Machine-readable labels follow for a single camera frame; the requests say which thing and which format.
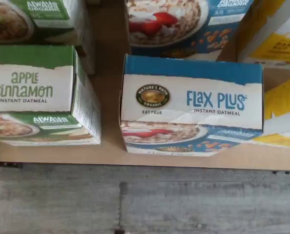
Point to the blue flax plus oatmeal box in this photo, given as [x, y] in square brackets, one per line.
[191, 102]
[183, 24]

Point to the yellow purely elizabeth box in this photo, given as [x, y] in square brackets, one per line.
[283, 109]
[274, 41]

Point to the green apple cinnamon oatmeal box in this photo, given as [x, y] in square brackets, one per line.
[37, 19]
[32, 87]

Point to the wooden shelf board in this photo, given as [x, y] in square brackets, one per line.
[110, 156]

